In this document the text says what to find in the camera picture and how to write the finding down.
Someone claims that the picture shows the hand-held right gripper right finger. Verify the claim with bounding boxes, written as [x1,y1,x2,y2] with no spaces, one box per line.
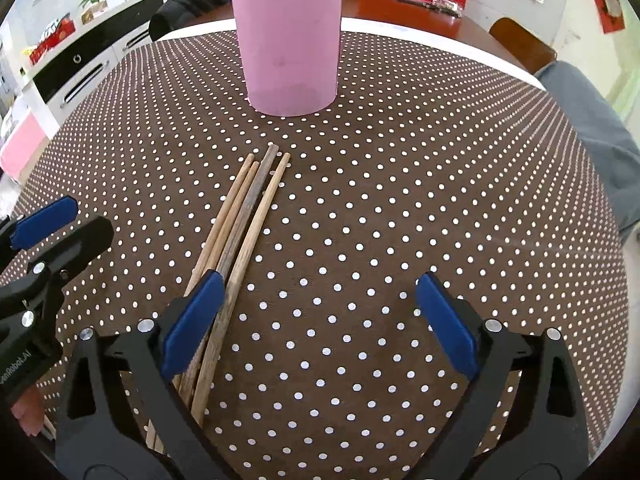
[405,271,593,480]

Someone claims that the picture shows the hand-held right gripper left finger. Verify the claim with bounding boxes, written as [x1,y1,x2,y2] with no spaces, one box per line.
[55,270,236,480]

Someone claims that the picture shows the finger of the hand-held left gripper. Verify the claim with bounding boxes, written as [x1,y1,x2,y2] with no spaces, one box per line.
[0,196,79,261]
[0,216,115,332]

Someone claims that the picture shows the pile of wooden chopsticks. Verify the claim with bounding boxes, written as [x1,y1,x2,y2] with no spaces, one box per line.
[145,144,292,453]

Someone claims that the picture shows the pink cylindrical cup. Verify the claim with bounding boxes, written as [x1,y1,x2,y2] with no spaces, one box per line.
[230,0,344,117]

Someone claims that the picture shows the person's left hand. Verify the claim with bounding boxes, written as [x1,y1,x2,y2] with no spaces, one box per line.
[10,387,53,441]

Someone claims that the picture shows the pink storage box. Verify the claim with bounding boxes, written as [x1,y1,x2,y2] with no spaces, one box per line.
[0,110,46,181]

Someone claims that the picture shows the brown polka-dot tablecloth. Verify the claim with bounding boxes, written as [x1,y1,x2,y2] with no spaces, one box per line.
[0,30,632,480]

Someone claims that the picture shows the black and white cabinet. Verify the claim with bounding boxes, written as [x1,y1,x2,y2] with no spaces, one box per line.
[20,0,166,127]

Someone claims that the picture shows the red boxes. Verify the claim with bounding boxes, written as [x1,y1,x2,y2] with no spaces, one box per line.
[27,14,77,66]

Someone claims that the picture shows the potted green plant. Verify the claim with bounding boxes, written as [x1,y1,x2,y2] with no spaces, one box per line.
[75,0,119,24]

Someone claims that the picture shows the person's grey trouser leg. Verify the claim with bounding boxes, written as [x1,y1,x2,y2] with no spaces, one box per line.
[532,60,640,242]

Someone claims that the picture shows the black jacket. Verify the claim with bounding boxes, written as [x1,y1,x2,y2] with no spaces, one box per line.
[149,0,251,42]

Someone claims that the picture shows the brown wooden chair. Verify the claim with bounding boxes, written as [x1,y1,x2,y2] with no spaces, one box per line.
[488,16,558,75]

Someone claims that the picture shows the black plastic packet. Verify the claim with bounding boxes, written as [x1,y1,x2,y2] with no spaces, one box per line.
[392,0,464,20]

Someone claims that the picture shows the red paper wall decoration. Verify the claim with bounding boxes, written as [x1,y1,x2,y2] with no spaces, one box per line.
[590,0,629,35]

